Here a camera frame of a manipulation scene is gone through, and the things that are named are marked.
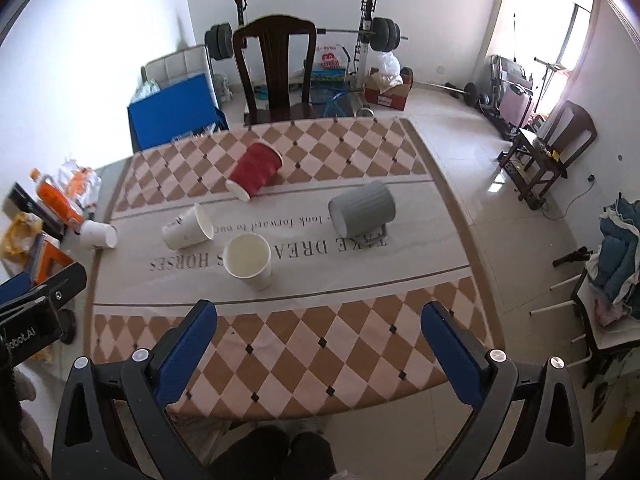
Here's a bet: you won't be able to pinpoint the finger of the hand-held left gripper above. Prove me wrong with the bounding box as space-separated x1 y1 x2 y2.
0 261 89 312

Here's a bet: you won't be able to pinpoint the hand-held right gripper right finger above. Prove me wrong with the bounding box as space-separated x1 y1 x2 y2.
420 301 587 480

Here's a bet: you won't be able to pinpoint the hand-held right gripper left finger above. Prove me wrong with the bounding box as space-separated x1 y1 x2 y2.
51 300 218 480

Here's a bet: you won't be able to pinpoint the small white cup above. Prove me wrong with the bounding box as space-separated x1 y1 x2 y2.
80 220 119 252

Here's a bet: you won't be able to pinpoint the plain white paper cup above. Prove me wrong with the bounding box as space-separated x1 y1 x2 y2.
222 233 274 292

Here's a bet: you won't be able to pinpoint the white printed paper cup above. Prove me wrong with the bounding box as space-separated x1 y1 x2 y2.
161 203 215 251

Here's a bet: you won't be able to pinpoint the grey ribbed cup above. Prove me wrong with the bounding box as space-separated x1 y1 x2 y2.
328 180 397 239

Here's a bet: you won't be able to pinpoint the red paper cup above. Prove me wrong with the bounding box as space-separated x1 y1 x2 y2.
225 141 284 204

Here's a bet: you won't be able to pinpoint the orange box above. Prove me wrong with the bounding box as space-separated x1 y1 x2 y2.
29 234 77 282

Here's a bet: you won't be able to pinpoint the yellow snack packet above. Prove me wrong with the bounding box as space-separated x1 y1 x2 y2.
2 212 44 262

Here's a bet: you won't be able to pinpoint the black box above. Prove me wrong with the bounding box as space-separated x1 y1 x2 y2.
2 182 67 242

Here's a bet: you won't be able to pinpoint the orange drink bottle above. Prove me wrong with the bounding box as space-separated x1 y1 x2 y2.
29 168 84 229

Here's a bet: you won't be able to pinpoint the orange and white snack packet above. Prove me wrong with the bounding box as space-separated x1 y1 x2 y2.
56 160 104 211

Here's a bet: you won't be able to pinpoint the checkered printed tablecloth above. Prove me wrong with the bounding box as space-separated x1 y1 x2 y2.
82 116 506 421

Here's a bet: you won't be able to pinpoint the person's legs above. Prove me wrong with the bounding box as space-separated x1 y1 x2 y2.
209 424 337 480

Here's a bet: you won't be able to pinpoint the white-legged chair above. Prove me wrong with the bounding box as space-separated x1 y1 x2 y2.
530 260 640 383

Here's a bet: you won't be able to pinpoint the black tool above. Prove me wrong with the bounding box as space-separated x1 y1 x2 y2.
552 247 594 268

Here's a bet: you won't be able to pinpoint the pile of clothes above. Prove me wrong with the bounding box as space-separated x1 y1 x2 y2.
589 194 640 322

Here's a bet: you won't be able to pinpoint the blue storage box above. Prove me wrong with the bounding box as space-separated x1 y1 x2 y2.
127 73 229 154

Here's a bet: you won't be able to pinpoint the dark wooden side chair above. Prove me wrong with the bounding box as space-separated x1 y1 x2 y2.
499 100 599 212

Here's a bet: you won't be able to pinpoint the pink suitcase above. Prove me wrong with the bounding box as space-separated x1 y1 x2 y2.
502 82 534 129

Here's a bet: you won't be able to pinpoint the small barbell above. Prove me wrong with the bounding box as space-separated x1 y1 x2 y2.
415 80 482 107

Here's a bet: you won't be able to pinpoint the cardboard box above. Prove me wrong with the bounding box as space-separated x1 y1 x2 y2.
363 67 415 111

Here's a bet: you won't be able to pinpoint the blue badminton racket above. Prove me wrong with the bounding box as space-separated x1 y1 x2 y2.
310 85 352 119

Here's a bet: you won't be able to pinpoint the red and white plastic bag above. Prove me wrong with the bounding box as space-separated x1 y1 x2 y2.
315 44 352 74

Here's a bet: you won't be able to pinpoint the barbell with black plates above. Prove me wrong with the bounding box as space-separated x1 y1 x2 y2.
203 17 409 59

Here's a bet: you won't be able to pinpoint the metal squat rack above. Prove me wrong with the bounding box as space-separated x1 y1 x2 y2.
234 0 379 92

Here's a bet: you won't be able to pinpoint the black power cable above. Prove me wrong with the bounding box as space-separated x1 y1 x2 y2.
544 174 597 221

